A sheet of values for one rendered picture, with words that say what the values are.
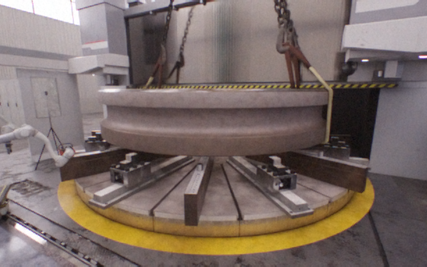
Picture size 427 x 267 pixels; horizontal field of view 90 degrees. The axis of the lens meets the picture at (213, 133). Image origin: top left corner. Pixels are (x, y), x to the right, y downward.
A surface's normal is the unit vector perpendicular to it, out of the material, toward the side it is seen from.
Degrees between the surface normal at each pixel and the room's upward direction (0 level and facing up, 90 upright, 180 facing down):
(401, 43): 90
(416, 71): 90
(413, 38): 90
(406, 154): 90
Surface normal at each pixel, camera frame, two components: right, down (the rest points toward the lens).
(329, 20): -0.46, 0.18
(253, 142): 0.21, 0.19
